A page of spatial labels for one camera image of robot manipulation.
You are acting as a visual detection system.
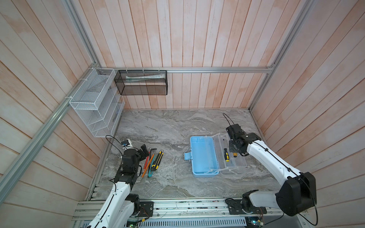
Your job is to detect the orange pencil tool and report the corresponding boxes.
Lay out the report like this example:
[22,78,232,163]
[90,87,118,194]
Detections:
[142,154,154,178]

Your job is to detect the black yellow phillips screwdriver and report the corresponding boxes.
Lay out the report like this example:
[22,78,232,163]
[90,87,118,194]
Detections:
[223,139,230,162]

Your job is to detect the yellow black utility knife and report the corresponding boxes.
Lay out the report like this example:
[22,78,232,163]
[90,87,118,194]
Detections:
[152,150,164,171]

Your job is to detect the teal utility knife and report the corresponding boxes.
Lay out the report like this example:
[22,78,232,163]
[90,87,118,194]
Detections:
[147,155,155,178]

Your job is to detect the blue plastic tool box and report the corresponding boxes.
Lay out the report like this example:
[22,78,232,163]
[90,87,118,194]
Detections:
[184,133,247,178]

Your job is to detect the red handled tool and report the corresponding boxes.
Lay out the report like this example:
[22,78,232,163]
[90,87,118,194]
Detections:
[144,156,150,170]

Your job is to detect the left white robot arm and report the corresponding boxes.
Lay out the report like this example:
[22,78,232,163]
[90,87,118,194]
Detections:
[88,144,149,228]

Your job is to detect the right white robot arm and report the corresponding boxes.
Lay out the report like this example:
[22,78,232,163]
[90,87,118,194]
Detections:
[226,123,317,216]

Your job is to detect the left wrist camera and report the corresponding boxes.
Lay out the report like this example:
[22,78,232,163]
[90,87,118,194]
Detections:
[121,139,133,148]

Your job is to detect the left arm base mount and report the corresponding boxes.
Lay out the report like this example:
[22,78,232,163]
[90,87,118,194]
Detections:
[131,201,154,218]

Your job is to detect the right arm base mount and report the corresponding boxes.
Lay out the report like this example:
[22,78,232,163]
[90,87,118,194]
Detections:
[225,198,267,215]

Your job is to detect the white wire mesh shelf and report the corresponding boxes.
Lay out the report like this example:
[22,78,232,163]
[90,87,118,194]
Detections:
[69,68,125,138]

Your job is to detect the black wire mesh basket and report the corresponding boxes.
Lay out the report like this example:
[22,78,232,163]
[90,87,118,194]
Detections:
[114,69,168,96]

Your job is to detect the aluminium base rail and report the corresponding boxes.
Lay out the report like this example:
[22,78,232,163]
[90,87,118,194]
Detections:
[71,197,310,228]

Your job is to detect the aluminium frame rail back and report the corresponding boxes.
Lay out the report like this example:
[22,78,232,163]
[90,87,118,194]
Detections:
[112,66,274,74]

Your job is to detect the aluminium frame rail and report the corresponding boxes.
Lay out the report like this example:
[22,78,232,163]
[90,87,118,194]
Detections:
[0,0,99,204]
[248,1,316,113]
[112,66,274,74]

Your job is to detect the aluminium frame rail left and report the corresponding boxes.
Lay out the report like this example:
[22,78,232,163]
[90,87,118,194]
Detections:
[0,0,99,204]

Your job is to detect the aluminium frame rail right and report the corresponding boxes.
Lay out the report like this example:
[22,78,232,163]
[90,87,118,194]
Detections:
[248,1,316,113]

